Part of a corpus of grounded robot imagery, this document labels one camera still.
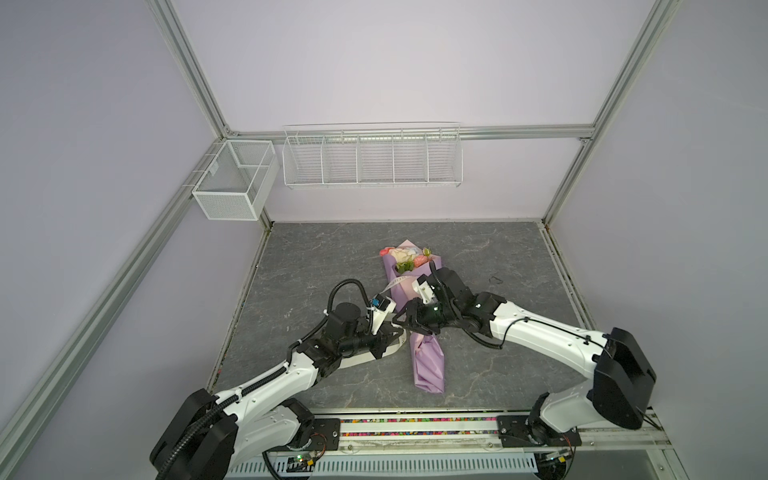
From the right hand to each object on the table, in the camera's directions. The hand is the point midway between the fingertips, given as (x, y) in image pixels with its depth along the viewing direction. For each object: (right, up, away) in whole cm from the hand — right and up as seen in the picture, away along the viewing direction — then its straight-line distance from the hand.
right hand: (395, 325), depth 76 cm
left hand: (+2, -3, +2) cm, 4 cm away
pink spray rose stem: (+9, +16, +26) cm, 32 cm away
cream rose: (+2, +18, +26) cm, 32 cm away
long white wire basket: (-8, +51, +22) cm, 57 cm away
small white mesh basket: (-54, +44, +26) cm, 74 cm away
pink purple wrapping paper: (+3, +14, +26) cm, 30 cm away
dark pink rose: (-4, +19, +30) cm, 36 cm away
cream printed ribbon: (+2, -7, +13) cm, 15 cm away
